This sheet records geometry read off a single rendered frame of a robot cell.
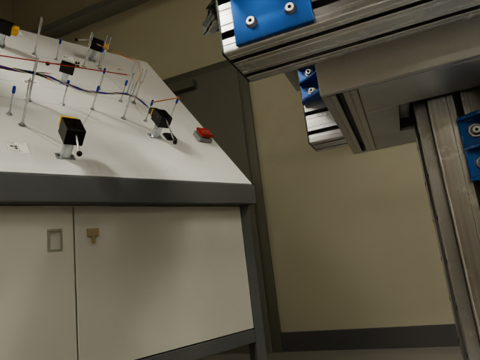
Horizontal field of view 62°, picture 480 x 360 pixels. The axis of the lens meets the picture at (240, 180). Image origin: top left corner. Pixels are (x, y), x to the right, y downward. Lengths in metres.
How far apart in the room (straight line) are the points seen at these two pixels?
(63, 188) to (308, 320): 2.10
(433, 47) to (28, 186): 0.85
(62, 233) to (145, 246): 0.22
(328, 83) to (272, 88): 2.55
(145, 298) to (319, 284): 1.80
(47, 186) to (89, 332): 0.36
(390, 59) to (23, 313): 0.88
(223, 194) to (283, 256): 1.61
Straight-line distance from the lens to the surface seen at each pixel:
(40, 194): 1.03
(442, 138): 0.61
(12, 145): 1.13
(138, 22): 3.94
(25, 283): 1.04
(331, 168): 2.80
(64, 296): 1.06
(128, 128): 1.39
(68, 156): 1.12
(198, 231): 1.24
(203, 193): 1.22
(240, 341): 1.33
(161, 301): 1.16
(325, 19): 0.46
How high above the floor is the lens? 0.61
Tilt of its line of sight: 12 degrees up
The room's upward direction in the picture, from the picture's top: 7 degrees counter-clockwise
